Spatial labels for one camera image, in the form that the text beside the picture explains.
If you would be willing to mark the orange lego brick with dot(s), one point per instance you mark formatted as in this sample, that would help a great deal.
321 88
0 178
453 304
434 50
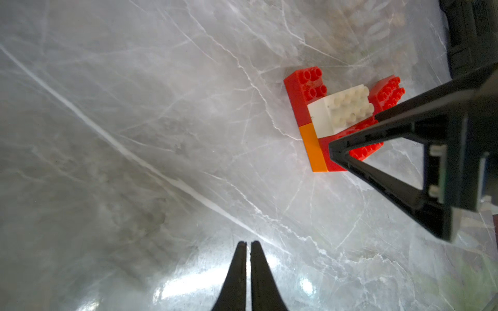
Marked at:
313 149

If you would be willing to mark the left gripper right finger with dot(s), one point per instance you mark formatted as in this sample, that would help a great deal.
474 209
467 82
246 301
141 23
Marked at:
264 292

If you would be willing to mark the white lego brick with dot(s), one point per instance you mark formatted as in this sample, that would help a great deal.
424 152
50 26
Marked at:
335 113

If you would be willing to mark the black plastic case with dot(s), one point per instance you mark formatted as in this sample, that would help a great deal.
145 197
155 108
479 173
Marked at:
472 34

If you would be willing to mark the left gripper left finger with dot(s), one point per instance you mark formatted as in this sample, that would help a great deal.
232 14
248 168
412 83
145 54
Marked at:
233 292

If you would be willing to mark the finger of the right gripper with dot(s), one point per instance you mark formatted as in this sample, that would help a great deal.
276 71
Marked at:
433 156

